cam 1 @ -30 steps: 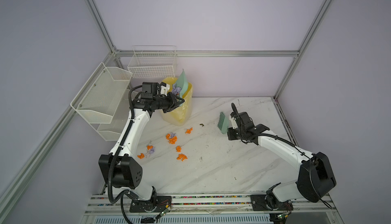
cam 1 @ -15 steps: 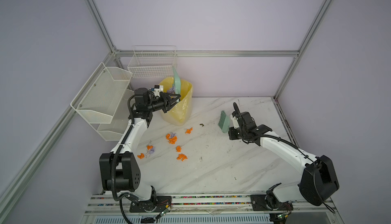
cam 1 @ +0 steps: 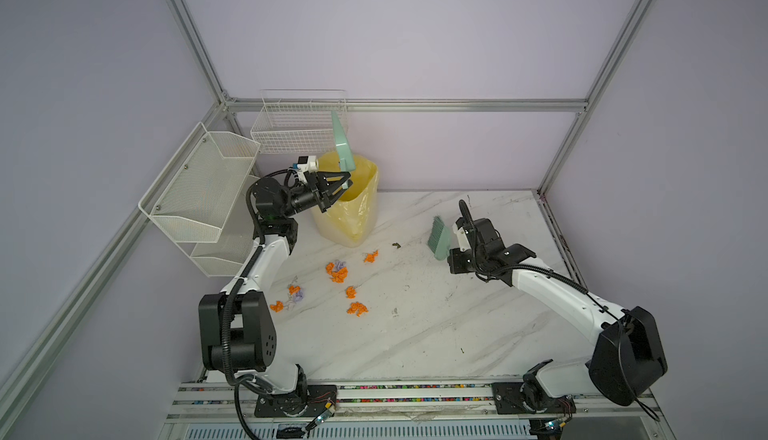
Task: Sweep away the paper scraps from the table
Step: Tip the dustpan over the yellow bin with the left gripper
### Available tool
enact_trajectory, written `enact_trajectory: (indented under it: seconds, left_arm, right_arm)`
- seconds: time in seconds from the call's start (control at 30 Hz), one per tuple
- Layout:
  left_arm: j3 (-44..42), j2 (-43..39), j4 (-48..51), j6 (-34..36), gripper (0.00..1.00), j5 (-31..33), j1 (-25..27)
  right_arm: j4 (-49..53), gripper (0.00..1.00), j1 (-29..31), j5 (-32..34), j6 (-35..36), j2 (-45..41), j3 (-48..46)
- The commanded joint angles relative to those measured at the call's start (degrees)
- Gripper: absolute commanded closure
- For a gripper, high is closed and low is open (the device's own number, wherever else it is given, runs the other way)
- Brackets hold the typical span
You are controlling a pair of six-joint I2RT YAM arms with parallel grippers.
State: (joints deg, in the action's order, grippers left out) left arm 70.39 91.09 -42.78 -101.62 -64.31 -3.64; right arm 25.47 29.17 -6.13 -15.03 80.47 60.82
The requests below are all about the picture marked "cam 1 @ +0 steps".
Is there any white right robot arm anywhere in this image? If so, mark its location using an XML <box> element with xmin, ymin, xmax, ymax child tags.
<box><xmin>447</xmin><ymin>200</ymin><xmax>668</xmax><ymax>413</ymax></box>

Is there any white wire wall basket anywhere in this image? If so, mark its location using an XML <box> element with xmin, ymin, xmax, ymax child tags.
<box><xmin>250</xmin><ymin>90</ymin><xmax>348</xmax><ymax>155</ymax></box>

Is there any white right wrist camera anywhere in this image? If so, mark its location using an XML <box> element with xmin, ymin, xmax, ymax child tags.
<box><xmin>452</xmin><ymin>224</ymin><xmax>471</xmax><ymax>252</ymax></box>

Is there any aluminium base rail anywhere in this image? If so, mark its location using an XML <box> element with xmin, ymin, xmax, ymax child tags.
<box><xmin>159</xmin><ymin>380</ymin><xmax>674</xmax><ymax>439</ymax></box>

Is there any white mesh wall shelf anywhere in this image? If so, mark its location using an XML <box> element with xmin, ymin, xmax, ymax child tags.
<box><xmin>138</xmin><ymin>123</ymin><xmax>260</xmax><ymax>277</ymax></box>

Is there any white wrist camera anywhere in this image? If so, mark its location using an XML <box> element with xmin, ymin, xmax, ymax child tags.
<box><xmin>452</xmin><ymin>224</ymin><xmax>471</xmax><ymax>252</ymax></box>
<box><xmin>293</xmin><ymin>155</ymin><xmax>319</xmax><ymax>184</ymax></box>

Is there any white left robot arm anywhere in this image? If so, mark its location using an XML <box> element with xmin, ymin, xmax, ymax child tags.
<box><xmin>198</xmin><ymin>166</ymin><xmax>353</xmax><ymax>417</ymax></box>

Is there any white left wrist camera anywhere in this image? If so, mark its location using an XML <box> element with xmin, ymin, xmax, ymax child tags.
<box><xmin>293</xmin><ymin>155</ymin><xmax>319</xmax><ymax>184</ymax></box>

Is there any green hand brush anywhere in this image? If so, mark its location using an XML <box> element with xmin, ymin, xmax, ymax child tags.
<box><xmin>427</xmin><ymin>216</ymin><xmax>452</xmax><ymax>261</ymax></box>

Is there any yellow lined trash bin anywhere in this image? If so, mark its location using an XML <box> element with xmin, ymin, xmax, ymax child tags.
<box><xmin>310</xmin><ymin>154</ymin><xmax>379</xmax><ymax>247</ymax></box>

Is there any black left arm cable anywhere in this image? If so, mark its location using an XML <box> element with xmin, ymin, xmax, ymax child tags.
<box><xmin>218</xmin><ymin>166</ymin><xmax>301</xmax><ymax>440</ymax></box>

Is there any green plastic dustpan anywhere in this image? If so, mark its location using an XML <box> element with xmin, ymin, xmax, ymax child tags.
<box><xmin>331</xmin><ymin>110</ymin><xmax>356</xmax><ymax>172</ymax></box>

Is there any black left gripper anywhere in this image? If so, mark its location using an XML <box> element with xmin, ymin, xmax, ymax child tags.
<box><xmin>282</xmin><ymin>171</ymin><xmax>352</xmax><ymax>218</ymax></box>

